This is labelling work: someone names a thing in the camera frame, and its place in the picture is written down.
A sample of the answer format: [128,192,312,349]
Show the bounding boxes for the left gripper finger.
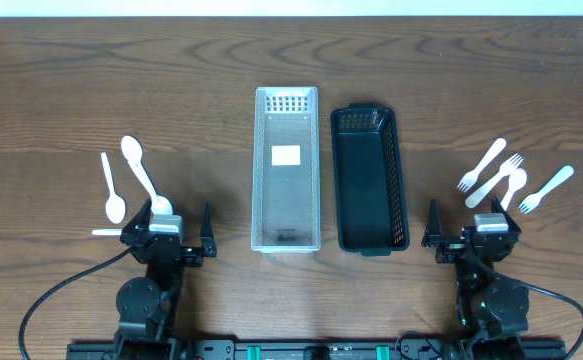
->
[200,202,215,246]
[122,199,152,234]

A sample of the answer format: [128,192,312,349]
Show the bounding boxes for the white spoon bowl down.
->
[133,164,173,215]

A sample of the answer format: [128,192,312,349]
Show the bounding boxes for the black plastic basket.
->
[330,103,410,256]

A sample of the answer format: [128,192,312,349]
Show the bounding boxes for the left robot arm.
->
[113,200,217,359]

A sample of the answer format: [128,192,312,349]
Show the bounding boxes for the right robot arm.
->
[421,198,529,359]

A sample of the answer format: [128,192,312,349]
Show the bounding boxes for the white spoon lying sideways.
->
[91,229,122,236]

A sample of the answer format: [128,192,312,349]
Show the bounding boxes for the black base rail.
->
[66,338,566,360]

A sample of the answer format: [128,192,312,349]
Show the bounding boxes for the white spoon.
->
[500,168,527,210]
[100,152,126,224]

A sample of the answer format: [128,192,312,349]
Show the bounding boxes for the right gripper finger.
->
[490,196,521,233]
[423,199,442,246]

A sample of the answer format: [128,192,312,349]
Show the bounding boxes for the white fork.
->
[465,153,523,208]
[457,138,507,192]
[518,165,574,214]

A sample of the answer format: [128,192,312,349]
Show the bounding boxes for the clear plastic basket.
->
[251,87,321,253]

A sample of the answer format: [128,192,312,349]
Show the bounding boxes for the white spoon bowl up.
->
[121,135,158,200]

